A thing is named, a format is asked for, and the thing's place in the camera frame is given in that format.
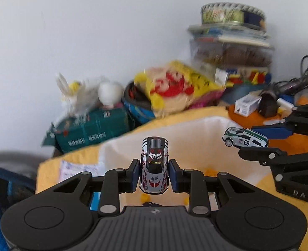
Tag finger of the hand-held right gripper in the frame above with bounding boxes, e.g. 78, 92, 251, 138
252, 102, 308, 140
238, 148, 308, 210

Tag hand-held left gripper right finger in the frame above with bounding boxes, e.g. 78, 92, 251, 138
169, 159, 272, 216

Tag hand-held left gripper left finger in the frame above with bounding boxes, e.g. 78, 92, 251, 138
37, 159, 141, 216

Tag white green toy car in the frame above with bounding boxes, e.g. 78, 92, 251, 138
222, 127, 269, 148

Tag silver red toy car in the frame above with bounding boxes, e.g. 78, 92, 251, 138
139, 137, 169, 194

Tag white plastic bin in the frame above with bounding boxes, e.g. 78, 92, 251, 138
98, 115, 277, 210

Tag orange box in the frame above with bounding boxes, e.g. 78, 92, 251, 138
227, 104, 308, 155

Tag black adapter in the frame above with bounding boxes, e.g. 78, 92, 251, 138
259, 90, 278, 118

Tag small white box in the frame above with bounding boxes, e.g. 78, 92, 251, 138
235, 94, 263, 115

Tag orange round object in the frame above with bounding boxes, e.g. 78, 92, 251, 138
295, 94, 308, 106

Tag dark green box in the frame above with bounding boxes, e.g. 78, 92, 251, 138
41, 107, 133, 154

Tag colourful toy set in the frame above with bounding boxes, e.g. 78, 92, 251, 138
214, 67, 272, 87

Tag blue round tin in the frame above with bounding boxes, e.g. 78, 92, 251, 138
121, 81, 157, 124

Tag pink bag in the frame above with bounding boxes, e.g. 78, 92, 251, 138
188, 89, 226, 110

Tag yellow cloth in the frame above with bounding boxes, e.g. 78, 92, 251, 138
36, 106, 308, 251

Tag clear plastic container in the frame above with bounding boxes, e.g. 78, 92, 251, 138
190, 38, 275, 68

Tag yellow red printed bag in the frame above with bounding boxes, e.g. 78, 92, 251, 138
134, 61, 224, 116

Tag white plastic bag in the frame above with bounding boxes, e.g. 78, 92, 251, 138
55, 73, 110, 121

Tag stack of books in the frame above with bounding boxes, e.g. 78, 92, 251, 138
188, 23, 275, 49

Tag round printed tin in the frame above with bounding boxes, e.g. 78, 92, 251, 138
200, 2, 266, 30

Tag black cables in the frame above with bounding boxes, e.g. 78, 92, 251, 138
272, 55, 308, 95

